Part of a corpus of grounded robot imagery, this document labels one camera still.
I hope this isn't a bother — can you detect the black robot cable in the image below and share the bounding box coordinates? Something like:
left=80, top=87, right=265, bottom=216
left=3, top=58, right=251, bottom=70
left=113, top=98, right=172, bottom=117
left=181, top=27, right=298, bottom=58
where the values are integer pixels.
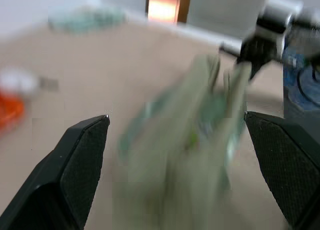
left=296, top=62, right=320, bottom=105

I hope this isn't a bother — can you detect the orange object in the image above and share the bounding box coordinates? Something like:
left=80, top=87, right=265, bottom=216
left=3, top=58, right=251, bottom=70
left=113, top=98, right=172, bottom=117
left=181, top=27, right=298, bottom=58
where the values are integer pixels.
left=0, top=88, right=26, bottom=136

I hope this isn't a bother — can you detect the brown wooden door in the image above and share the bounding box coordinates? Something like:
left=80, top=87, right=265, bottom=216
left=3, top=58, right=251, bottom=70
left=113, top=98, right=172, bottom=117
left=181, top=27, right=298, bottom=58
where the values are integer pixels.
left=146, top=0, right=192, bottom=24

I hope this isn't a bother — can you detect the teal green bundle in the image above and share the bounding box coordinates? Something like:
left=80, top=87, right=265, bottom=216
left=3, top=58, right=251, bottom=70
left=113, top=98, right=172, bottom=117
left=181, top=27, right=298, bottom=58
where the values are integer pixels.
left=47, top=5, right=126, bottom=34

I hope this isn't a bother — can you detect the green plush keychain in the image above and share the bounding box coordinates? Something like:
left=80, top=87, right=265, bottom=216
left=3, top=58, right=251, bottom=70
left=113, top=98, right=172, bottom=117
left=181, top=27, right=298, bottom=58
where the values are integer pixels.
left=186, top=132, right=201, bottom=150

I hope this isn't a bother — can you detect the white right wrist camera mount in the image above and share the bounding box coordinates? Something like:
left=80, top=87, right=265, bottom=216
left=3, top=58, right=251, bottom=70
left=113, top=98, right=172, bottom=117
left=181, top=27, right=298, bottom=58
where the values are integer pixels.
left=253, top=23, right=287, bottom=56

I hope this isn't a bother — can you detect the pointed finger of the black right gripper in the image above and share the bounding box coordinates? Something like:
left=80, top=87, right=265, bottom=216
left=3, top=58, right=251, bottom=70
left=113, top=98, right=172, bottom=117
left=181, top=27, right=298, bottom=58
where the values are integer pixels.
left=246, top=61, right=267, bottom=83
left=234, top=56, right=251, bottom=66

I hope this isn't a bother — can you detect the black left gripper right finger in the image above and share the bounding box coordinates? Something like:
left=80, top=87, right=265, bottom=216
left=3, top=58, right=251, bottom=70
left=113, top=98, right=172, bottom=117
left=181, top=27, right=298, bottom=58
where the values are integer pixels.
left=243, top=111, right=320, bottom=230

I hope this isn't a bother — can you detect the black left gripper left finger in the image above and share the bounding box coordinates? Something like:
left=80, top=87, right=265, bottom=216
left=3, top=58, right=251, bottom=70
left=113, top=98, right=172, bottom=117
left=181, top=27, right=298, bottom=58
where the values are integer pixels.
left=0, top=114, right=111, bottom=230

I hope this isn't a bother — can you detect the white object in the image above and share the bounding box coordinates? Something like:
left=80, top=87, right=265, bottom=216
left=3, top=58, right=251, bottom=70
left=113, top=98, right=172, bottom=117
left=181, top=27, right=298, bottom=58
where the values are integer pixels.
left=0, top=67, right=38, bottom=95

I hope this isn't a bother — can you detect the green fabric zipper pouch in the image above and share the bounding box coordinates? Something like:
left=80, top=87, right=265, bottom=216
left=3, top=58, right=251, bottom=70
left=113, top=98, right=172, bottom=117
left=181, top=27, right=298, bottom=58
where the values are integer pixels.
left=112, top=53, right=253, bottom=230

